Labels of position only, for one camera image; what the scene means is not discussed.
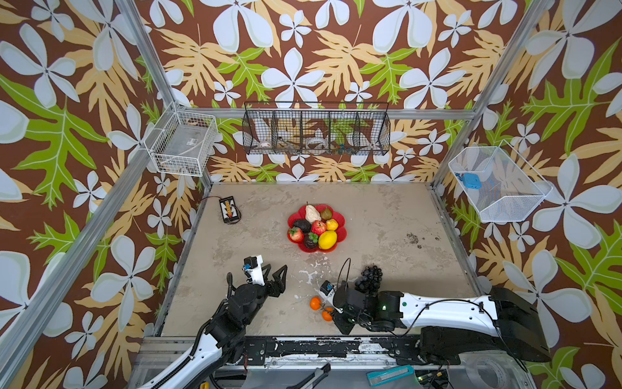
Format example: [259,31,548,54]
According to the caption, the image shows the red flower-shaped fruit bowl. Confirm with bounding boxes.
[288,204,348,253]

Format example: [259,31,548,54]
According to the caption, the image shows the black charger board with connectors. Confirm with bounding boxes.
[219,196,241,225]

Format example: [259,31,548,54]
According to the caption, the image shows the teal box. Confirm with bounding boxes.
[367,366,422,388]

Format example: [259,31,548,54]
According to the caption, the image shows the yellow fake lemon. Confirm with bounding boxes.
[318,230,338,251]

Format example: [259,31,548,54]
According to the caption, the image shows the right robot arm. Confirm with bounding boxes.
[320,281,552,362]

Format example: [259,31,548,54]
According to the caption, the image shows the aluminium corner frame post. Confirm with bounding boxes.
[115,1,213,192]
[431,0,552,188]

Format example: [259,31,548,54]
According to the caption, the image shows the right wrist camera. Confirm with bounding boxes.
[319,280,335,299]

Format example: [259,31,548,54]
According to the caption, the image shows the small orange-yellow fruit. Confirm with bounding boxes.
[326,219,340,231]

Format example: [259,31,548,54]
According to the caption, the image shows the blue object in basket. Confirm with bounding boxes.
[459,173,482,190]

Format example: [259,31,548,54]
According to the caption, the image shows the cream fake garlic bulb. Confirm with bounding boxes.
[305,204,322,224]

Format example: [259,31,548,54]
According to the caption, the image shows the brown fake fig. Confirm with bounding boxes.
[320,207,333,220]

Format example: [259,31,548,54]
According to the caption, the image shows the white mesh basket right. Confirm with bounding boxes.
[449,141,553,224]

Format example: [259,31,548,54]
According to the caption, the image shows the red fake strawberry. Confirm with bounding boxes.
[288,227,305,244]

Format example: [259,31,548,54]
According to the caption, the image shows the dark purple passion fruit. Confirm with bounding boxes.
[303,233,319,251]

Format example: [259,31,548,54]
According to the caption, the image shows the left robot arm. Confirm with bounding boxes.
[143,257,288,388]

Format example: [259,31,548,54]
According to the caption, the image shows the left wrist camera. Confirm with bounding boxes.
[242,255,265,286]

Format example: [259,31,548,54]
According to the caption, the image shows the aluminium right corner frame post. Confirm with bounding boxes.
[431,0,552,188]

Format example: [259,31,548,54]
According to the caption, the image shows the black wire basket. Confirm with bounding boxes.
[240,101,391,156]

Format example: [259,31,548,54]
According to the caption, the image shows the white wire basket left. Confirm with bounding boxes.
[145,104,220,178]

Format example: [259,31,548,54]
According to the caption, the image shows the dark fake avocado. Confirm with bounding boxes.
[293,219,312,233]

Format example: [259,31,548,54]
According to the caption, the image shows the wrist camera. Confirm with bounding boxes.
[319,280,335,299]
[242,255,265,286]

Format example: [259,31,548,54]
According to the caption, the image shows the orange mandarin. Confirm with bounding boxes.
[309,297,322,311]
[322,307,334,322]

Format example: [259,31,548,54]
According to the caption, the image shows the red fake pomegranate piece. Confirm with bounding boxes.
[311,220,327,236]

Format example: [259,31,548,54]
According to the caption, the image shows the black fake grape bunch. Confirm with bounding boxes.
[355,265,383,296]

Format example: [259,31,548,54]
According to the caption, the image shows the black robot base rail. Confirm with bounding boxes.
[241,335,432,366]

